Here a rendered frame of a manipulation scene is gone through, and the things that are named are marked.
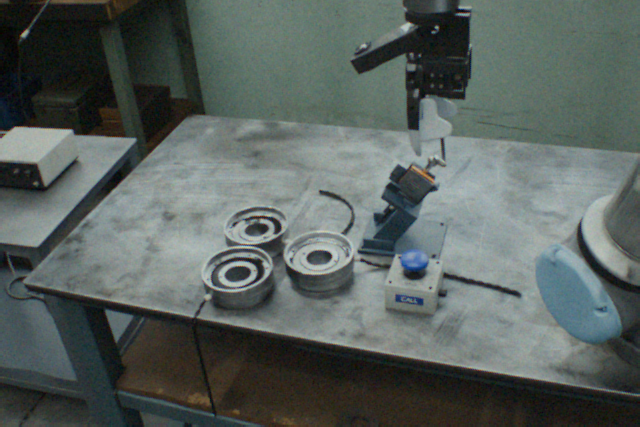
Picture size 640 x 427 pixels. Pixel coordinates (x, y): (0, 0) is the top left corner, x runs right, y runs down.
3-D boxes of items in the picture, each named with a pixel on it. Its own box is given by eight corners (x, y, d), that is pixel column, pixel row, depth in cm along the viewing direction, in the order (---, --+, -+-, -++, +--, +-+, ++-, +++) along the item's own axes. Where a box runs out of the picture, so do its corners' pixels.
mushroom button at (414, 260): (397, 290, 97) (397, 262, 95) (403, 272, 100) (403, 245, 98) (425, 294, 96) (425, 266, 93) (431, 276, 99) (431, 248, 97)
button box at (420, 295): (384, 309, 98) (384, 283, 95) (396, 277, 103) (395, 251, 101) (441, 318, 95) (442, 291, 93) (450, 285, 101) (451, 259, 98)
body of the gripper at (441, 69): (464, 105, 92) (467, 19, 85) (401, 101, 94) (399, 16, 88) (471, 82, 98) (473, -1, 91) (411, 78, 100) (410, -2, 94)
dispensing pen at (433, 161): (368, 213, 113) (427, 144, 103) (389, 227, 113) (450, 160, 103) (364, 221, 111) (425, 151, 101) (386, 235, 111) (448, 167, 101)
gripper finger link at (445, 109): (456, 143, 102) (455, 92, 96) (416, 140, 104) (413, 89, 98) (458, 130, 104) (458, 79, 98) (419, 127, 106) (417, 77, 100)
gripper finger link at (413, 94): (417, 133, 94) (418, 70, 91) (405, 132, 94) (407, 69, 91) (422, 123, 98) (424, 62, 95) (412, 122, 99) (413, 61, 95)
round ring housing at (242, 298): (247, 257, 111) (244, 237, 108) (289, 287, 104) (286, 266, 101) (192, 289, 105) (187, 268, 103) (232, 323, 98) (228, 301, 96)
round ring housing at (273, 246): (214, 255, 112) (210, 234, 110) (248, 219, 119) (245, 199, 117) (270, 270, 107) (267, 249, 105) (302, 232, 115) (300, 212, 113)
